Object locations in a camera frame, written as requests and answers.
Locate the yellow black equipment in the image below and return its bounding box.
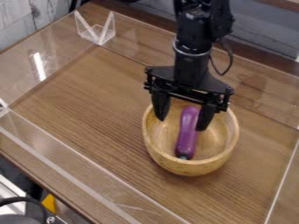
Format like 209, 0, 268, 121
24, 192, 80, 224

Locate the clear acrylic tray wall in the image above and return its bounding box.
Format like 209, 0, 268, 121
0, 106, 189, 224

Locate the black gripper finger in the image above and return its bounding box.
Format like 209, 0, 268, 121
196, 104, 216, 131
152, 89, 170, 121

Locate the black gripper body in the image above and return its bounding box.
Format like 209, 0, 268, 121
144, 43, 235, 113

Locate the purple toy eggplant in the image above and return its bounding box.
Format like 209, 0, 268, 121
175, 106, 201, 160

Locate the brown wooden bowl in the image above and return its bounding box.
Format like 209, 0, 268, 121
142, 100, 239, 177

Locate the clear acrylic corner bracket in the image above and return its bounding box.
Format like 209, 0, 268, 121
73, 10, 116, 46

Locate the black cable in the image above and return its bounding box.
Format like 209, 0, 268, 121
208, 38, 235, 77

